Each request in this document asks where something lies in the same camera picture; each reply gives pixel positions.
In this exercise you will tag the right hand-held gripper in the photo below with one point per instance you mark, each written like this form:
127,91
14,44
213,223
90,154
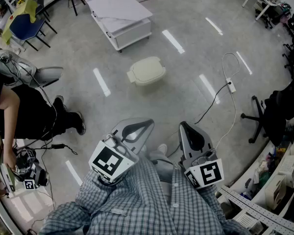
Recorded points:
212,172

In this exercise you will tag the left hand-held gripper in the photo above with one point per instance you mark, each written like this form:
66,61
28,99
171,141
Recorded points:
105,159

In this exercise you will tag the cream plastic bin with lid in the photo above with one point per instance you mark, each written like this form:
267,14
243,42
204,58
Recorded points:
147,70

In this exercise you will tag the person's right forearm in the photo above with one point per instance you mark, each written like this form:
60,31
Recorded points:
210,199

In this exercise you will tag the person's left forearm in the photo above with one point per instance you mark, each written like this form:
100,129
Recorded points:
100,195

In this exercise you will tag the person's left white shoe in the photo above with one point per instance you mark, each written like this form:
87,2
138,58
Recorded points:
162,148

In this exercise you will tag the light blue jeans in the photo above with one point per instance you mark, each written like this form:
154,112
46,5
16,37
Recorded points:
161,165

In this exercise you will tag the plaid shirt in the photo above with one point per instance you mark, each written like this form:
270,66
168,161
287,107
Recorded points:
137,204

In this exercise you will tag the black power adapter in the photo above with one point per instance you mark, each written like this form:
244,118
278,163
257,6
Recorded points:
58,146

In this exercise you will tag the white metal shelf rack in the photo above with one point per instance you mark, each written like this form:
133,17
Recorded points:
247,204

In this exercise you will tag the black office chair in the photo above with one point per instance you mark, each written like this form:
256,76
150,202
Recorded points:
276,121

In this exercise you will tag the white perforated basket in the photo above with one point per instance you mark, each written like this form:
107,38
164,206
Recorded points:
246,220
290,170

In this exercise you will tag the cream storage box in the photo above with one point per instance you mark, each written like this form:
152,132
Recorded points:
274,192

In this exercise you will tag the white marble coffee table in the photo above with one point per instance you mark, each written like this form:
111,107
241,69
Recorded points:
117,6

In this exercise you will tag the blue chair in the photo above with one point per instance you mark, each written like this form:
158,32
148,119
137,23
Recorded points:
24,26

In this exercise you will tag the dark grey chair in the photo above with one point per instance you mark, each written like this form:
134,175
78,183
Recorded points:
40,1

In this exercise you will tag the yellow-green tablecloth table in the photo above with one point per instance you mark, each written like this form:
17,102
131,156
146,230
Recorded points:
29,7

